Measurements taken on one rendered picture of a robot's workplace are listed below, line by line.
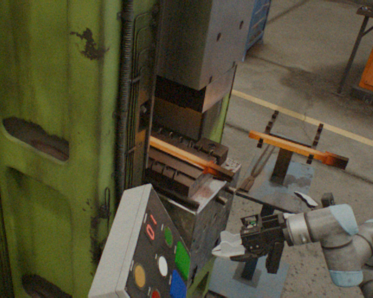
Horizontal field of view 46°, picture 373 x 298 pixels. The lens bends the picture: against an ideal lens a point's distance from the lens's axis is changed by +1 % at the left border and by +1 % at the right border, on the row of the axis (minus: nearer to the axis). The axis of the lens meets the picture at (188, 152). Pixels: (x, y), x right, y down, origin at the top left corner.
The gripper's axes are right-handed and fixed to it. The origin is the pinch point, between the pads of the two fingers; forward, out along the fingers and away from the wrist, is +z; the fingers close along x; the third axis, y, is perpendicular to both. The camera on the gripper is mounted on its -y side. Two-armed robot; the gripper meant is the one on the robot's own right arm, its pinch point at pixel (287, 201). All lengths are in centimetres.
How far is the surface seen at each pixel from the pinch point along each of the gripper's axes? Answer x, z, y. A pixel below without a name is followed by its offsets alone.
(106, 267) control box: -69, 21, -18
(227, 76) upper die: 1.9, 30.7, -34.6
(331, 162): 41.1, -5.5, 4.2
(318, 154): 39.9, 0.3, 2.1
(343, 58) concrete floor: 449, 56, 101
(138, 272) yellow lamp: -66, 15, -18
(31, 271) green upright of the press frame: -39, 81, 56
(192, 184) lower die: -10.5, 30.7, 2.3
